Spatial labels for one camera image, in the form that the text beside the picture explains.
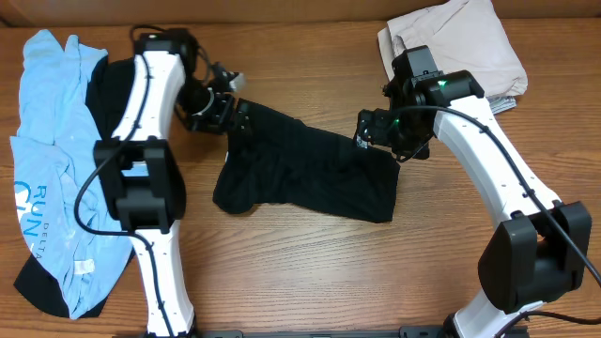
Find black t-shirt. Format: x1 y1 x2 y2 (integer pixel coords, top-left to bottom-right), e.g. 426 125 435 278
213 100 400 223

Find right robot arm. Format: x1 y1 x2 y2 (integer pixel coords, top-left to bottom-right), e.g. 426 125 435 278
354 46 596 338

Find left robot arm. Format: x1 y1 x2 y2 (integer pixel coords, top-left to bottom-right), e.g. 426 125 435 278
92 25 243 337

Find grey striped folded cloth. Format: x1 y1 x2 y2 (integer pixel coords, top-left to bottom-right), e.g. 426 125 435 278
487 96 517 115

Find beige folded trousers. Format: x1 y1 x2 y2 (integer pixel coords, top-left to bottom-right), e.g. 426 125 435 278
378 0 528 97

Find light blue t-shirt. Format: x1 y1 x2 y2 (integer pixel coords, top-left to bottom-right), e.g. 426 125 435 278
9 30 132 319

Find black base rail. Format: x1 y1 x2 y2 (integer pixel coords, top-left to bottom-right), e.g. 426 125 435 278
187 323 532 338

